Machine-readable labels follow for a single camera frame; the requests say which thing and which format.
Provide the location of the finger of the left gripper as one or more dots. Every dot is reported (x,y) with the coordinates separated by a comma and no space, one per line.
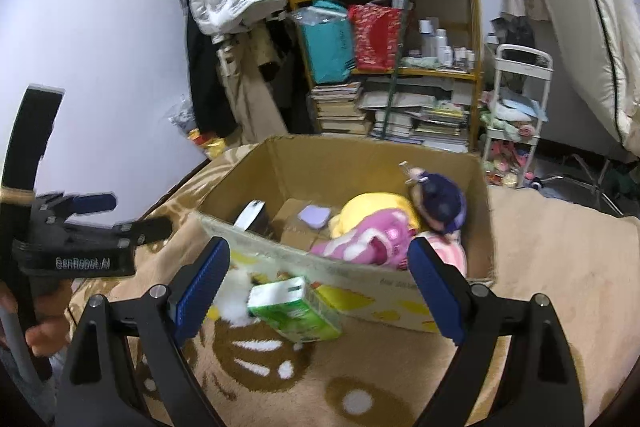
(85,204)
(146,231)

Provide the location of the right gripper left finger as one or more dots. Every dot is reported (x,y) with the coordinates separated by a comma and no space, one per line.
(98,387)

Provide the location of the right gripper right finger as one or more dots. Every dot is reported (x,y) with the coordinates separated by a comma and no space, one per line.
(539,384)

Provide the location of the white fluffy plush yellow pompoms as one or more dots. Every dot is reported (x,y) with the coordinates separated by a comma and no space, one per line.
(230,302)

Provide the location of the black Face tissue pack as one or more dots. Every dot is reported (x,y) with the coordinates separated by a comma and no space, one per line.
(254,218)

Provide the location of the green tissue pack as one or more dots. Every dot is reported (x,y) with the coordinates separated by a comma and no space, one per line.
(293,309)

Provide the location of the pink swirl roll plush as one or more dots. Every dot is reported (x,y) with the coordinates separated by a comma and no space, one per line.
(450,251)

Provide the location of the purple toy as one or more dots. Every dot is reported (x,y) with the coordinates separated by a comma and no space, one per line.
(316,217)

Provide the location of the white-haired doll plush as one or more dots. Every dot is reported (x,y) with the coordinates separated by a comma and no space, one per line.
(440,202)

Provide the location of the pink plush bear keychain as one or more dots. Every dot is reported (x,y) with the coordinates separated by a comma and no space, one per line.
(381,239)

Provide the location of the yellow round plush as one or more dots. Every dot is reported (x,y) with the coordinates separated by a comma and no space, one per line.
(364,205)

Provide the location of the person's hand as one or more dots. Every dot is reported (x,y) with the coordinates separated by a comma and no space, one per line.
(49,336)

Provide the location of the plastic bag of snacks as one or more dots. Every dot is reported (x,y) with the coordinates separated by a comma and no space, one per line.
(182,117)

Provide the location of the black hanging coat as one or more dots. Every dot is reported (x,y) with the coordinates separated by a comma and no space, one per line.
(210,102)

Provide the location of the cardboard box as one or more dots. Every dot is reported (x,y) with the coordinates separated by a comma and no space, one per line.
(292,194)

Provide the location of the stack of books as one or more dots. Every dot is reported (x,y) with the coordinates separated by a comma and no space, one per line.
(337,111)

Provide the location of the teal bag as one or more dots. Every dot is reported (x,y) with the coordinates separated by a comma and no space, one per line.
(327,36)

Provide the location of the red gift bag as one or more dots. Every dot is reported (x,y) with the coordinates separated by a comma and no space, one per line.
(375,29)

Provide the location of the white rolling cart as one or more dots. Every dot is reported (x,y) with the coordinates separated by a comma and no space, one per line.
(513,113)

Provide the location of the wooden bookshelf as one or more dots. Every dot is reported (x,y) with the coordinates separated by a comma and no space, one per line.
(470,27)

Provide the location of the green pole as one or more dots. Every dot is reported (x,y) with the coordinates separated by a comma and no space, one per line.
(398,57)

